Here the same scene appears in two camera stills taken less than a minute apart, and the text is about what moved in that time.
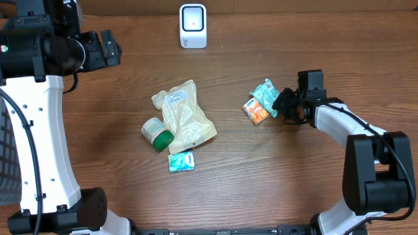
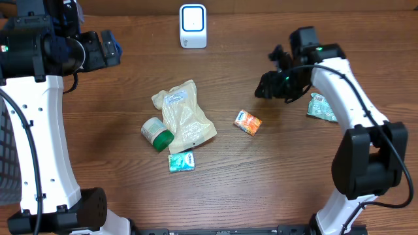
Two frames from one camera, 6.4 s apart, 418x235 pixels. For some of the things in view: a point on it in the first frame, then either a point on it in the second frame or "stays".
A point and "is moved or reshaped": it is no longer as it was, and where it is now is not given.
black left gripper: (109, 47) stays
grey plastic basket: (10, 185) stays
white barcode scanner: (192, 26) stays
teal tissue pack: (266, 93) is moved or reshaped
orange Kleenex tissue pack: (255, 111) -> (247, 122)
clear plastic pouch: (185, 117) stays
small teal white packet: (181, 162) stays
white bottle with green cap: (155, 132) stays
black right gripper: (281, 105) -> (272, 82)
